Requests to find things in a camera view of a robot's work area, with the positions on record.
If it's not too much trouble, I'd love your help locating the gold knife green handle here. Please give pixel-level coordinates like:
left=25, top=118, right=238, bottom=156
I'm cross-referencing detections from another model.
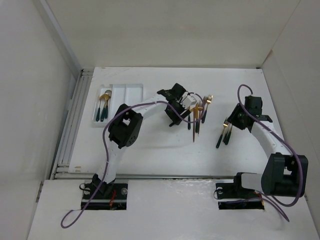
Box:
left=187, top=113, right=191, bottom=130
left=168, top=107, right=194, bottom=127

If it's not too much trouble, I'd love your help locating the white divided utensil tray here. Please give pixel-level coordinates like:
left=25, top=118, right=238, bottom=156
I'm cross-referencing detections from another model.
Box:
left=91, top=83, right=145, bottom=128

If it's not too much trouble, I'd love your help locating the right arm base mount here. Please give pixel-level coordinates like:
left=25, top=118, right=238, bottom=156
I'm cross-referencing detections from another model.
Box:
left=213, top=172, right=265, bottom=210

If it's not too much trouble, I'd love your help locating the gold knife green handle upright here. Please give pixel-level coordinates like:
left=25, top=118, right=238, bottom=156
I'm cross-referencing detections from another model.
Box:
left=187, top=113, right=191, bottom=130

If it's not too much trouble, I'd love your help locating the silver spoon thin handle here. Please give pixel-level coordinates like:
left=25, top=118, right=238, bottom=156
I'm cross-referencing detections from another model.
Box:
left=104, top=89, right=112, bottom=97

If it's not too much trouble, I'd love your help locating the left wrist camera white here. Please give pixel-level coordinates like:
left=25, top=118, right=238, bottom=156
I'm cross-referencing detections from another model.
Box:
left=180, top=92, right=197, bottom=109

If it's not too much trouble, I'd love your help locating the aluminium rail frame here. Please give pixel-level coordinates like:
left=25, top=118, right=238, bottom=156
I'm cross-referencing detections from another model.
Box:
left=49, top=68, right=94, bottom=180

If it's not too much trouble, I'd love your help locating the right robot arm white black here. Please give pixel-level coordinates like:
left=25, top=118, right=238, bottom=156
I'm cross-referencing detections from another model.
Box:
left=227, top=95, right=309, bottom=197

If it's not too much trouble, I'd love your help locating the gold spoon green handle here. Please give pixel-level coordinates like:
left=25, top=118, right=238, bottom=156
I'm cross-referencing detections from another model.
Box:
left=100, top=93, right=108, bottom=122
left=103, top=95, right=111, bottom=119
left=95, top=95, right=105, bottom=122

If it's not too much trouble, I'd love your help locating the gold fork green handle right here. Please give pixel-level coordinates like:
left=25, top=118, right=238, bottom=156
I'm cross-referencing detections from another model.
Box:
left=215, top=118, right=229, bottom=149

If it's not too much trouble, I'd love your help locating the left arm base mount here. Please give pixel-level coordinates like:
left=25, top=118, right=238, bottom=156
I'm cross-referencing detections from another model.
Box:
left=79, top=180, right=129, bottom=211

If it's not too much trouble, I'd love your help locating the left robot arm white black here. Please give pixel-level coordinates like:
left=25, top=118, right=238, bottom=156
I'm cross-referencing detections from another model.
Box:
left=91, top=83, right=197, bottom=199

